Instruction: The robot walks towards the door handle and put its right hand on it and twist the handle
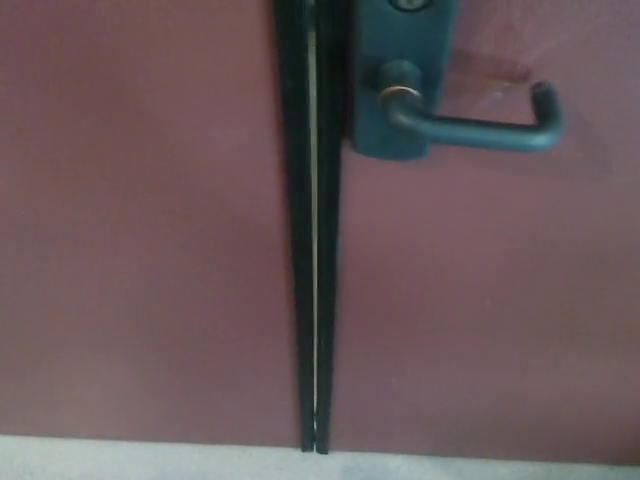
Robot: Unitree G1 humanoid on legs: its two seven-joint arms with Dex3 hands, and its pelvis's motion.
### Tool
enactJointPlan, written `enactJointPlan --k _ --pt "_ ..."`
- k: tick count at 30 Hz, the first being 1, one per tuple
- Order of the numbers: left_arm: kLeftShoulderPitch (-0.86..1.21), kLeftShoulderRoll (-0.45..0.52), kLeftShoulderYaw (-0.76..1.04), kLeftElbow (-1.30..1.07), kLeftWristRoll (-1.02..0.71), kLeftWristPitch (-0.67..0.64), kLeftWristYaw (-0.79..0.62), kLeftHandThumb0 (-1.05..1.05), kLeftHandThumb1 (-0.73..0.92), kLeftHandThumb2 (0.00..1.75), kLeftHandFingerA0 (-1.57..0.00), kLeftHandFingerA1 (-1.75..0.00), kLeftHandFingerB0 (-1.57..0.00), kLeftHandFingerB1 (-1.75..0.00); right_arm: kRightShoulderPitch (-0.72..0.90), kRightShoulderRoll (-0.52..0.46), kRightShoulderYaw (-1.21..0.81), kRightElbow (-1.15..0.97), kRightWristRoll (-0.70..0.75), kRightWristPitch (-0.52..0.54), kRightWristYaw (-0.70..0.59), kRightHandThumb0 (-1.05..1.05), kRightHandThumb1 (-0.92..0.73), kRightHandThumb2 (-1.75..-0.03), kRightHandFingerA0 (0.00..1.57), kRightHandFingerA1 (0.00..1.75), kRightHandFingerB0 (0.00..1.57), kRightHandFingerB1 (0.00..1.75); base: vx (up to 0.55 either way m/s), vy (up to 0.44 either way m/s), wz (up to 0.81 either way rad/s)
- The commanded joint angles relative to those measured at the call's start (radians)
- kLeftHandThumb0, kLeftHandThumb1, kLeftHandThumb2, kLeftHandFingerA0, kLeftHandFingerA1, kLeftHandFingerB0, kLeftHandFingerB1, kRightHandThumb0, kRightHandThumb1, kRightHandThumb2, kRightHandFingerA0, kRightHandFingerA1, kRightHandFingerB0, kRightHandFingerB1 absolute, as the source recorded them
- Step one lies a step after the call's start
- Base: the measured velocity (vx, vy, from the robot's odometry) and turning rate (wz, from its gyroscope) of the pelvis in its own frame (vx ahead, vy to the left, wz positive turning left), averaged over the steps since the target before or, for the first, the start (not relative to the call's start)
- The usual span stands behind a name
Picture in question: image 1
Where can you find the black door edge strip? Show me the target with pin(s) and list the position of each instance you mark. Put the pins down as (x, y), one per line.
(327, 200)
(299, 200)

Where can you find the plain maroon door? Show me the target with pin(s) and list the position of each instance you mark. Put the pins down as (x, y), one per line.
(140, 225)

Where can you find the silver lock cylinder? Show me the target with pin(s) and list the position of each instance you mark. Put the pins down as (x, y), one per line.
(411, 4)

